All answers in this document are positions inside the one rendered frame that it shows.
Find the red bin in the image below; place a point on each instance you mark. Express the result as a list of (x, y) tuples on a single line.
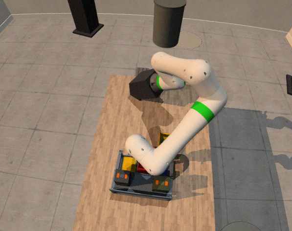
[(140, 167)]

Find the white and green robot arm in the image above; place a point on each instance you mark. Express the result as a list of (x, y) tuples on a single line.
[(200, 76)]

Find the yellow bin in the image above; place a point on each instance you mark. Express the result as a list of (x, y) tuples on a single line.
[(162, 136)]

